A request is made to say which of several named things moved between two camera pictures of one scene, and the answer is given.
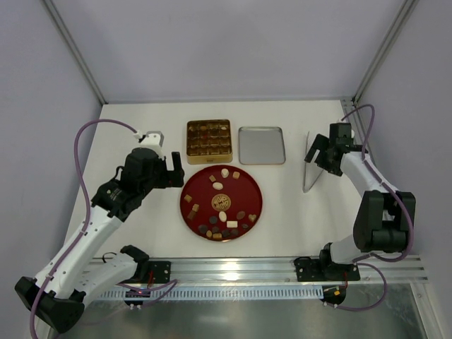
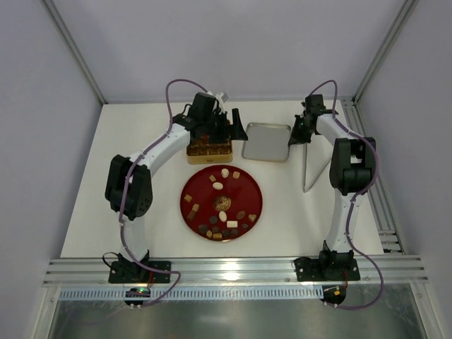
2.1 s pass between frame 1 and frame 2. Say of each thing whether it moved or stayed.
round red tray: stayed
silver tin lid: moved
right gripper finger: moved
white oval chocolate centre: stayed
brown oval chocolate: stayed
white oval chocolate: stayed
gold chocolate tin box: stayed
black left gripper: moved
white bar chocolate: stayed
